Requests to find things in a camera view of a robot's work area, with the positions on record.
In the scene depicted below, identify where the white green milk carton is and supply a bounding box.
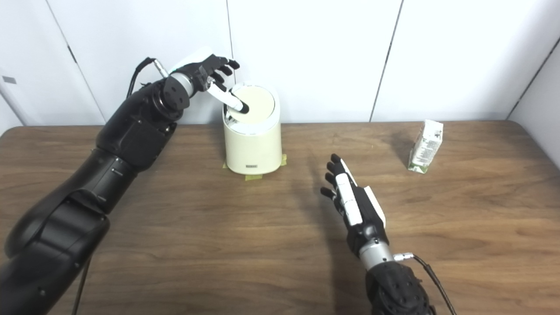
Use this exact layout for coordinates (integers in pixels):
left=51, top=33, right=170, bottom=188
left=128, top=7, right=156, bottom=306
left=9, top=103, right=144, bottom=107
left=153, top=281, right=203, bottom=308
left=408, top=119, right=444, bottom=174

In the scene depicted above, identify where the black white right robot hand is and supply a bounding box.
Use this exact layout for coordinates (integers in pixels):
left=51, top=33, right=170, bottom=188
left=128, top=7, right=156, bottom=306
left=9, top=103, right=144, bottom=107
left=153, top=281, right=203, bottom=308
left=320, top=153, right=390, bottom=259

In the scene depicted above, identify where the cream round bin lid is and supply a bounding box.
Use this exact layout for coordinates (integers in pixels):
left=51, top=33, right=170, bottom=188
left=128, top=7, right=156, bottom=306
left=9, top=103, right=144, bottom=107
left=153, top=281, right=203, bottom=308
left=227, top=85, right=277, bottom=123

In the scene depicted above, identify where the cream-colored round bin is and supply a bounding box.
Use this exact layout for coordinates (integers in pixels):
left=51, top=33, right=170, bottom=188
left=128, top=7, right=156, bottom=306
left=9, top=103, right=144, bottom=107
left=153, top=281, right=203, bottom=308
left=222, top=82, right=283, bottom=175

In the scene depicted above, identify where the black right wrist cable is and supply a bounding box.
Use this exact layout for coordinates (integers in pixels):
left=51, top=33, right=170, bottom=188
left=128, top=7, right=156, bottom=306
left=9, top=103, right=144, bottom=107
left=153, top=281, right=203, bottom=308
left=394, top=252, right=458, bottom=315

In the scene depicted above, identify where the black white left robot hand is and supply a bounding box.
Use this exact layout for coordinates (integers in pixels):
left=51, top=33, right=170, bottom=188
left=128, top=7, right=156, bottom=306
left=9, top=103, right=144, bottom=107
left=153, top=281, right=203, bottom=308
left=168, top=47, right=249, bottom=114

